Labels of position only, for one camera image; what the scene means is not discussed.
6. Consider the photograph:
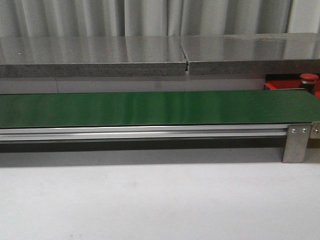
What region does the red mushroom push button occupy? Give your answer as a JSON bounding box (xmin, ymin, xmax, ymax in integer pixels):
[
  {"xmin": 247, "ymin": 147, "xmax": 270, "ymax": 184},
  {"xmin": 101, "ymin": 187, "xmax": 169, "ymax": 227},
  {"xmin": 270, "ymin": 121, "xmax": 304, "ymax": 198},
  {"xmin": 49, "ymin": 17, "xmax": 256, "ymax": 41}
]
[{"xmin": 299, "ymin": 73, "xmax": 319, "ymax": 95}]

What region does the grey stone countertop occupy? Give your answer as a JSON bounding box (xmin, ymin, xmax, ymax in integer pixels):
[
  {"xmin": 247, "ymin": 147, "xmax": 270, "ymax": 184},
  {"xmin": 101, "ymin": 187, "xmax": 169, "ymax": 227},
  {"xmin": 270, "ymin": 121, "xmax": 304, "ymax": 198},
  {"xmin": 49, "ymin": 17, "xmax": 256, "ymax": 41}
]
[{"xmin": 0, "ymin": 33, "xmax": 320, "ymax": 94}]

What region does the red plastic tray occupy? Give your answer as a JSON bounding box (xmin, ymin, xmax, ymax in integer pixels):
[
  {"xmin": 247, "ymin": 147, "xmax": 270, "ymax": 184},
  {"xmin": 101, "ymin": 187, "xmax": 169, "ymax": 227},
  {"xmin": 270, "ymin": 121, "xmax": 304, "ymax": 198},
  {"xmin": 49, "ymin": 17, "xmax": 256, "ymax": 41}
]
[{"xmin": 264, "ymin": 79, "xmax": 320, "ymax": 98}]

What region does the green conveyor belt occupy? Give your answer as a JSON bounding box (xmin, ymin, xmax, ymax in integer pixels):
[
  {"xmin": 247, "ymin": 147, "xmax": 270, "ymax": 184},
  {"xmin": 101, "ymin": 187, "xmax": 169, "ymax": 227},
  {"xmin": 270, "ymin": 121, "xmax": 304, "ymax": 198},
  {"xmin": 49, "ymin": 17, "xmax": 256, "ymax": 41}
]
[{"xmin": 0, "ymin": 90, "xmax": 320, "ymax": 128}]

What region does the white pleated curtain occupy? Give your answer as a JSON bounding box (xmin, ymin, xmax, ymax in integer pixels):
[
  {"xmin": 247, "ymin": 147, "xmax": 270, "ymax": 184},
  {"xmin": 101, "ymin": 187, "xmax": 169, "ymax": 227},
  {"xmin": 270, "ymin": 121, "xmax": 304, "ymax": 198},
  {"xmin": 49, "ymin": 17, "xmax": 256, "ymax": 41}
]
[{"xmin": 0, "ymin": 0, "xmax": 320, "ymax": 37}]

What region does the steel conveyor support bracket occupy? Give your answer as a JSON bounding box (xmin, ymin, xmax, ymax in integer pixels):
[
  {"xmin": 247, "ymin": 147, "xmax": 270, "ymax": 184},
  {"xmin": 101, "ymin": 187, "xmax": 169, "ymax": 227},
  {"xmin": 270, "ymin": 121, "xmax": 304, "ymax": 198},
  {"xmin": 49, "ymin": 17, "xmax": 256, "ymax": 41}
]
[{"xmin": 282, "ymin": 124, "xmax": 311, "ymax": 163}]

